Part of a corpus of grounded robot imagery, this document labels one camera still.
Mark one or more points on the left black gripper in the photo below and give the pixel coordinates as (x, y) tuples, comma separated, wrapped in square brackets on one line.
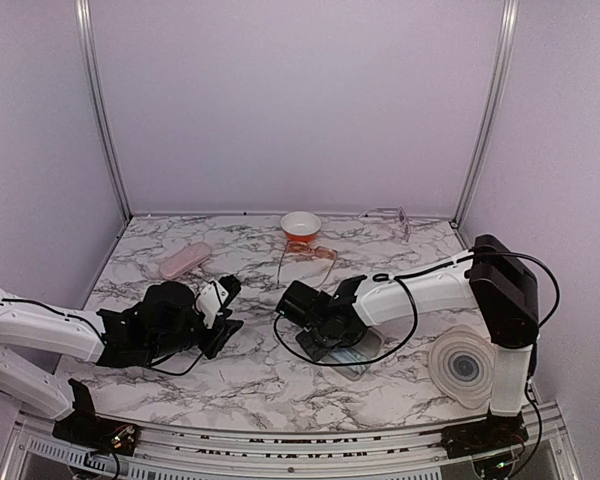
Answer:
[(223, 331)]

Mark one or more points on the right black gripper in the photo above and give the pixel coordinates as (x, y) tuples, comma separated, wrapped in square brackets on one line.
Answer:
[(316, 352)]

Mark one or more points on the light blue cleaning cloth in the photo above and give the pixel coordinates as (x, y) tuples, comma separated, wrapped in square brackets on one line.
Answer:
[(347, 356)]

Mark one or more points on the pink hard glasses case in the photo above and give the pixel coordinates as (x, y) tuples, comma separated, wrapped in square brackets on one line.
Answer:
[(370, 346)]

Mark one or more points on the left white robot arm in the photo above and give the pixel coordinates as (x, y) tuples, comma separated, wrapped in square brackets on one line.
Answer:
[(170, 319)]

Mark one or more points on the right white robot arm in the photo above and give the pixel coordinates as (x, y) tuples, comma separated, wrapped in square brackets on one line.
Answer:
[(338, 331)]

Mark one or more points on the pink transparent sunglasses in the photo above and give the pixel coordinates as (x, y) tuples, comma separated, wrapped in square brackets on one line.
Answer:
[(304, 249)]

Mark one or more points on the pink soft glasses case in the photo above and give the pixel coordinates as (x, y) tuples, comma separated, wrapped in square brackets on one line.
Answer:
[(184, 260)]

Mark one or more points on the orange white bowl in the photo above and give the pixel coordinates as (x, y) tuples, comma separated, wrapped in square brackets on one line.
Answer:
[(300, 226)]

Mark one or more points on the grey swirl ceramic plate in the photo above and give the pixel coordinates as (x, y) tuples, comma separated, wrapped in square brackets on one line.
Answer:
[(461, 366)]

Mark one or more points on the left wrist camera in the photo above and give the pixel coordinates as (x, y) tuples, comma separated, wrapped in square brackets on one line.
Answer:
[(212, 302)]

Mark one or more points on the front aluminium rail base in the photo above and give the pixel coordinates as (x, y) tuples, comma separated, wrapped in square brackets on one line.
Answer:
[(416, 452)]

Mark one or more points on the left aluminium frame post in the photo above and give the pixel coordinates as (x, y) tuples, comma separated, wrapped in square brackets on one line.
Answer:
[(90, 59)]

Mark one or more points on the aluminium frame post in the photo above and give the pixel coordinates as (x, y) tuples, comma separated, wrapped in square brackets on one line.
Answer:
[(500, 70), (90, 59)]

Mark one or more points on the right aluminium frame post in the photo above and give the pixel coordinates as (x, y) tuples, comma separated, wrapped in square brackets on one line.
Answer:
[(500, 70)]

